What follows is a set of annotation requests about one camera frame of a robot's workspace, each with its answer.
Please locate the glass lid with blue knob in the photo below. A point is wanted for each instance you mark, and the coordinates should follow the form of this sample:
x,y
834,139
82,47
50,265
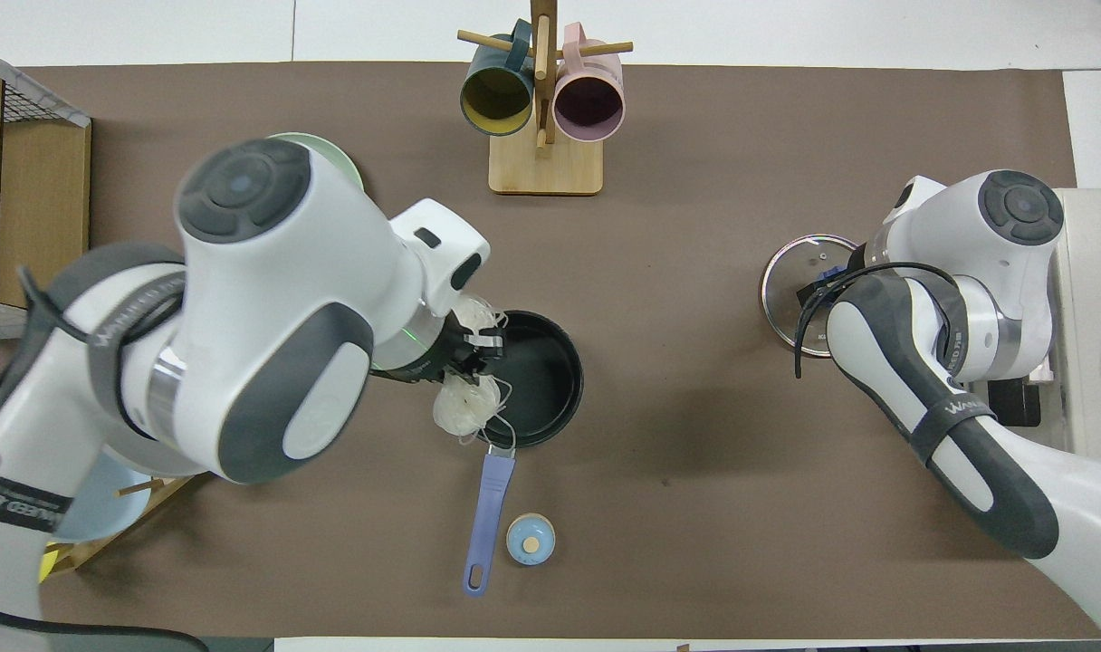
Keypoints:
x,y
781,299

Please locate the pink mug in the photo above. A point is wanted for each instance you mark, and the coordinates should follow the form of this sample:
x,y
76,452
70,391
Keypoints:
x,y
588,104

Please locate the wooden mug tree stand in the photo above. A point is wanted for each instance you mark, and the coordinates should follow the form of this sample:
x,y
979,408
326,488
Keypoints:
x,y
546,172

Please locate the dark teal mug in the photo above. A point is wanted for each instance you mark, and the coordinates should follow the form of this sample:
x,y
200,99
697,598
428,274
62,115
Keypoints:
x,y
496,100

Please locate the brown table mat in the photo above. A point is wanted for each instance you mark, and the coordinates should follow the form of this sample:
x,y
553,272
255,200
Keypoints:
x,y
695,453

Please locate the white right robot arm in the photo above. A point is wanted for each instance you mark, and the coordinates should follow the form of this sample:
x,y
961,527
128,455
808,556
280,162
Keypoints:
x,y
1012,272

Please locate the patterned grey white cloth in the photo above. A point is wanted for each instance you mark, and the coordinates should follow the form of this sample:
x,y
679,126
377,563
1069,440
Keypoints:
x,y
25,87

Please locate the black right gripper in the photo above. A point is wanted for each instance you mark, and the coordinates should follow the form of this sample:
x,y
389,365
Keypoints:
x,y
818,292

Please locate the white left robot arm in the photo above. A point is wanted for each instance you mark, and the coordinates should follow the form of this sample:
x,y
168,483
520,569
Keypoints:
x,y
243,317

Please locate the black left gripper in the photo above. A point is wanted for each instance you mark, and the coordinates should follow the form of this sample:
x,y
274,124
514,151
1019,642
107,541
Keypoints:
x,y
455,349

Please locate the wooden plate rack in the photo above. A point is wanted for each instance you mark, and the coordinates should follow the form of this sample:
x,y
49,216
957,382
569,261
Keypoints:
x,y
143,487

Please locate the pale green plate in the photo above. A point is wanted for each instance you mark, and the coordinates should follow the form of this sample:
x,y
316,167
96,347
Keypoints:
x,y
338,156

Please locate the yellow plate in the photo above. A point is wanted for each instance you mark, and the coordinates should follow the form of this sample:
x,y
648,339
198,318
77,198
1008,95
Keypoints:
x,y
47,566

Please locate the light blue plate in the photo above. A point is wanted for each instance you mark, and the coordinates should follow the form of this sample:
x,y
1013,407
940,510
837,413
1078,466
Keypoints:
x,y
98,507

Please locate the translucent white vermicelli bundle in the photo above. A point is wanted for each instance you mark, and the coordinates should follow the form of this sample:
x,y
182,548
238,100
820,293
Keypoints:
x,y
464,407

